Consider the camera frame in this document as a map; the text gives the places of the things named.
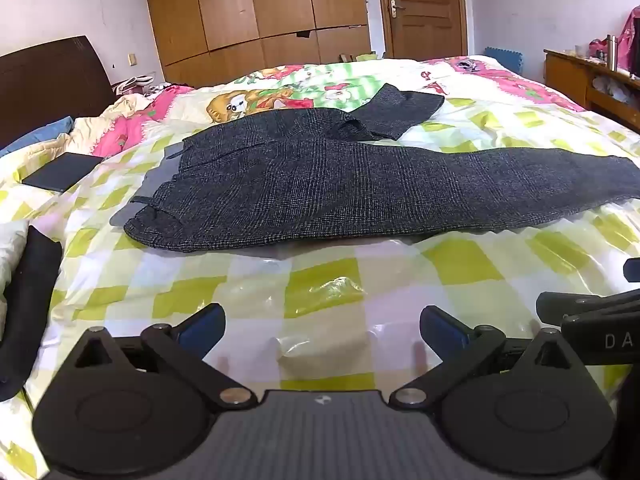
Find yellow green checked blanket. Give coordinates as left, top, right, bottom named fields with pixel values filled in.
left=0, top=54, right=640, bottom=480

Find wooden side desk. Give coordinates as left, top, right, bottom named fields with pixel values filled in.
left=543, top=49, right=640, bottom=134

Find pink cream quilt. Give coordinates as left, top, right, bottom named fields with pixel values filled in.
left=70, top=84, right=197, bottom=160

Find black folded cloth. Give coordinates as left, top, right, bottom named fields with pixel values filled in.
left=0, top=225, right=64, bottom=403

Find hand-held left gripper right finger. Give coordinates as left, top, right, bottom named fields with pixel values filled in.
left=390, top=305, right=584, bottom=409

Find blue foam mat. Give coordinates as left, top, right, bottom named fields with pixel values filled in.
left=484, top=46, right=524, bottom=75

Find pink bag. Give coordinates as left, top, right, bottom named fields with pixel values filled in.
left=617, top=7, right=640, bottom=79

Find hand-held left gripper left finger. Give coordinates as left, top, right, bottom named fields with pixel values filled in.
left=65, top=303, right=259, bottom=411

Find dark grey plaid pants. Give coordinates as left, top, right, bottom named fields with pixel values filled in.
left=111, top=82, right=640, bottom=254

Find wooden wardrobe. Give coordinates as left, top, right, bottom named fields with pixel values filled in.
left=141, top=0, right=372, bottom=85

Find blue pillow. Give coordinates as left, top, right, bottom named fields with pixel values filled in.
left=0, top=116, right=76, bottom=157

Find dark wooden headboard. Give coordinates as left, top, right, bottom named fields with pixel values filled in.
left=0, top=36, right=117, bottom=148

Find wooden door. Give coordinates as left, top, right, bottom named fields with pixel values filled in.
left=375, top=0, right=469, bottom=60

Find white pillow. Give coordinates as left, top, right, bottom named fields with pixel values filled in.
left=0, top=219, right=32, bottom=302

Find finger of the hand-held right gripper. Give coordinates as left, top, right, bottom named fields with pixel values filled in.
left=536, top=290, right=640, bottom=317

